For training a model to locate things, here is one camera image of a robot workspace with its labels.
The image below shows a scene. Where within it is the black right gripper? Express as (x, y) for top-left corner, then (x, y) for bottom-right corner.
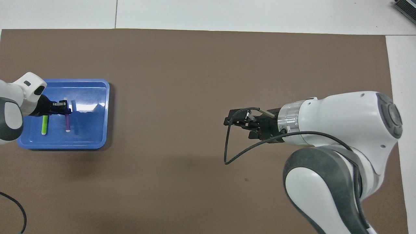
(224, 107), (287, 141)

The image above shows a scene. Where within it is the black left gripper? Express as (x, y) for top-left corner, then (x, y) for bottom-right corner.
(32, 94), (71, 117)

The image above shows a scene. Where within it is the blue plastic tray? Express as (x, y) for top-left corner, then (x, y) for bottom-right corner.
(17, 78), (110, 150)

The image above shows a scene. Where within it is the brown table mat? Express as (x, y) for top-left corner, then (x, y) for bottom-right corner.
(0, 29), (408, 234)

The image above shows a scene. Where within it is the grey ribbed device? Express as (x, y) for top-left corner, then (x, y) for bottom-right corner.
(393, 0), (416, 20)

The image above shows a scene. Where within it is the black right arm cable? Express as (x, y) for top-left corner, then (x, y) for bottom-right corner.
(224, 107), (371, 233)

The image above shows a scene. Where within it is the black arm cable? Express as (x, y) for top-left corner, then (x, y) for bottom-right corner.
(0, 192), (27, 234)
(224, 107), (371, 233)

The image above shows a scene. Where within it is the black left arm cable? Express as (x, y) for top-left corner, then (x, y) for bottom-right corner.
(0, 192), (27, 234)

